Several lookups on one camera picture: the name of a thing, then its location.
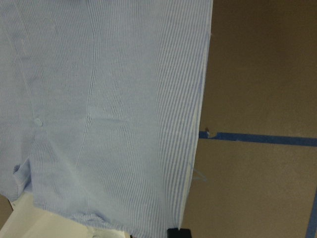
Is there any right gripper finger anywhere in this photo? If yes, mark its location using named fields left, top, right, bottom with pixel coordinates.
left=167, top=228, right=191, bottom=238

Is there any light blue striped shirt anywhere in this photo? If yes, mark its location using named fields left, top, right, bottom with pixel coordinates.
left=0, top=0, right=213, bottom=238

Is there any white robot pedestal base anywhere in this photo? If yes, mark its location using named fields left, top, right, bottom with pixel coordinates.
left=0, top=193, right=129, bottom=238

